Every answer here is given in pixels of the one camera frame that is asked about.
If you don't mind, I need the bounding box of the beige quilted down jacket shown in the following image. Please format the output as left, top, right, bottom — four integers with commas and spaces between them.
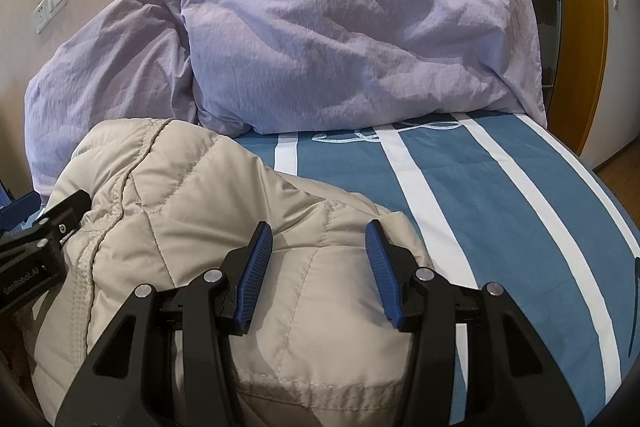
28, 119, 428, 426

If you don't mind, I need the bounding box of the blue white striped bed sheet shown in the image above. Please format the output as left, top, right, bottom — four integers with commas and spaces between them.
241, 112, 639, 419

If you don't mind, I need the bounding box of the small lavender pillow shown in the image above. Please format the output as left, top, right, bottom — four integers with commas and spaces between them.
24, 0, 198, 198

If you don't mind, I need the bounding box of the large lavender pillow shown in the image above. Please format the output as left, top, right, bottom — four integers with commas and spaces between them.
180, 0, 547, 136

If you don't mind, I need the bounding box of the white wall switch plate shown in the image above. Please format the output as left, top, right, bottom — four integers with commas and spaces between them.
32, 0, 68, 35

